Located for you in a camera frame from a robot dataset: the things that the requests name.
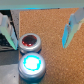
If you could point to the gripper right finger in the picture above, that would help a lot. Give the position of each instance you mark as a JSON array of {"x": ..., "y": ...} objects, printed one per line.
[{"x": 71, "y": 30}]

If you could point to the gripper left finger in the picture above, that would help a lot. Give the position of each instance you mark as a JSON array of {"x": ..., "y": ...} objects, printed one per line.
[{"x": 9, "y": 33}]

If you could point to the red button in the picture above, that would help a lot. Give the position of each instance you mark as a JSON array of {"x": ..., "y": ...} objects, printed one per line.
[{"x": 29, "y": 42}]

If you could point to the blue button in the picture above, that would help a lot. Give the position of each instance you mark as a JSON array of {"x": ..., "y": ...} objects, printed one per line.
[{"x": 31, "y": 65}]

